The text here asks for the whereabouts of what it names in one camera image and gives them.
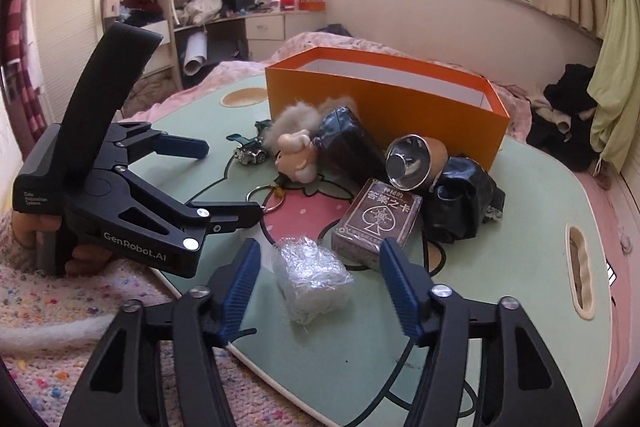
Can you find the white paper roll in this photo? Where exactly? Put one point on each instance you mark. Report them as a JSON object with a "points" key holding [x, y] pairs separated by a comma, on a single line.
{"points": [[195, 54]]}

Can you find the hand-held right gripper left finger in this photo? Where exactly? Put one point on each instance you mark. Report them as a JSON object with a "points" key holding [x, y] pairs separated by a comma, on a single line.
{"points": [[240, 287]]}

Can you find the white drawer cabinet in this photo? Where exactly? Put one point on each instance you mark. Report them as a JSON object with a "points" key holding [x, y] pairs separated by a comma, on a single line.
{"points": [[265, 27]]}

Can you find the white wardrobe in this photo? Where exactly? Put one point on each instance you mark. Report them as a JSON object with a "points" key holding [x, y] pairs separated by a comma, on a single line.
{"points": [[65, 7]]}

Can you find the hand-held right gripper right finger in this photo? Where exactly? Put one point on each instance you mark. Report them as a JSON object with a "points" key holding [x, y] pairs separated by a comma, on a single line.
{"points": [[400, 292]]}

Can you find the dark glossy leather case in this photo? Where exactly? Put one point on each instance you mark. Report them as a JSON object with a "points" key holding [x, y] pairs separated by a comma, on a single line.
{"points": [[350, 147]]}

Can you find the pink bed sheet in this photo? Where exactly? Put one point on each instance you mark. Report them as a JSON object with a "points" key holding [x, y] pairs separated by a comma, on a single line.
{"points": [[610, 217]]}

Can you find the white cloth bundle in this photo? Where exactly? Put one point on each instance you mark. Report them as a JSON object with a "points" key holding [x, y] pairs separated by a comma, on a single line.
{"points": [[202, 9]]}

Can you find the black clothes pile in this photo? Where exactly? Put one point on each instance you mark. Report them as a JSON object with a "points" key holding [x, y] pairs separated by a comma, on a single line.
{"points": [[570, 82]]}

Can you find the brown card box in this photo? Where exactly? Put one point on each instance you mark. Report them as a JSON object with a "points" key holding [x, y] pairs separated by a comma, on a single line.
{"points": [[375, 222]]}

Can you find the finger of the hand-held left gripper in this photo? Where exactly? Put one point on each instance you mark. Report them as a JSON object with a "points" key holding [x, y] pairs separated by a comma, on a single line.
{"points": [[235, 217], [185, 148]]}

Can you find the orange cardboard box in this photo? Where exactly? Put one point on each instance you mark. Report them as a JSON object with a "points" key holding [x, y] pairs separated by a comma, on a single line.
{"points": [[380, 107]]}

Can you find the light green hanging cloth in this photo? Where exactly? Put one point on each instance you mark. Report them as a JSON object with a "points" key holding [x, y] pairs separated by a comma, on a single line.
{"points": [[615, 82]]}

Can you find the green cartoon desktop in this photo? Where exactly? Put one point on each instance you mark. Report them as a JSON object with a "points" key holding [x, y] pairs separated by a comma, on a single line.
{"points": [[525, 232]]}

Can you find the black glossy lace-trimmed pouch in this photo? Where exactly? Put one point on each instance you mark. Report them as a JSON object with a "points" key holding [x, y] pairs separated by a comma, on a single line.
{"points": [[460, 202]]}

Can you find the clear plastic packet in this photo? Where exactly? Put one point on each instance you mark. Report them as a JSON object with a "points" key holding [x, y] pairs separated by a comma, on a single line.
{"points": [[310, 277]]}

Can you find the red plaid cloth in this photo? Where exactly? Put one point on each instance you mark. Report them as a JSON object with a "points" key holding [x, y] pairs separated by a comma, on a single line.
{"points": [[20, 32]]}

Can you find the small orange box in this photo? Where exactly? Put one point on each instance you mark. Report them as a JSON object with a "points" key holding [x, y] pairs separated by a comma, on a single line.
{"points": [[312, 6]]}

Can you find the person's left hand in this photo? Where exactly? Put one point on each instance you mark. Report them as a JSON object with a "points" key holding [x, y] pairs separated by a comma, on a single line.
{"points": [[90, 263]]}

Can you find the white dotted fleece blanket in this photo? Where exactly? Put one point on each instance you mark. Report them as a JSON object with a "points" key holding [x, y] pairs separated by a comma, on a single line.
{"points": [[50, 322]]}

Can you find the silver metal cup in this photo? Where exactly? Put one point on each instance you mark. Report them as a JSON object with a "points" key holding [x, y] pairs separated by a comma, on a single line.
{"points": [[407, 167]]}

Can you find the green silver toy car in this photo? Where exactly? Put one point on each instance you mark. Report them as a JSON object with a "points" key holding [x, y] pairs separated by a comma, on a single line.
{"points": [[252, 152]]}

